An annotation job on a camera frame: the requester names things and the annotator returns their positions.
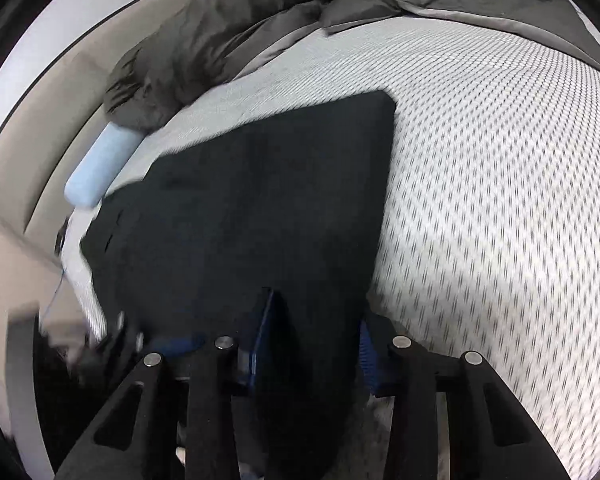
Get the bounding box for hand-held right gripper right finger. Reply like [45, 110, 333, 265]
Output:
[360, 315, 571, 480]

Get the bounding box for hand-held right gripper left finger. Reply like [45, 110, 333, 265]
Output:
[55, 288, 286, 480]

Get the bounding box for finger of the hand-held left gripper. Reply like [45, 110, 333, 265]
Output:
[150, 335, 207, 361]

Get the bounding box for black pants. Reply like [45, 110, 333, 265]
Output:
[80, 89, 398, 480]

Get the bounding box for light blue bolster pillow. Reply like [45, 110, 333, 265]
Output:
[64, 122, 148, 208]

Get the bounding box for white patterned mattress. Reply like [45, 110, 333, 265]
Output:
[62, 10, 600, 480]

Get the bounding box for olive grey jacket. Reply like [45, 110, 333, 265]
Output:
[102, 0, 600, 133]

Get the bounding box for beige bed frame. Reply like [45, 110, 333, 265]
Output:
[0, 0, 196, 376]

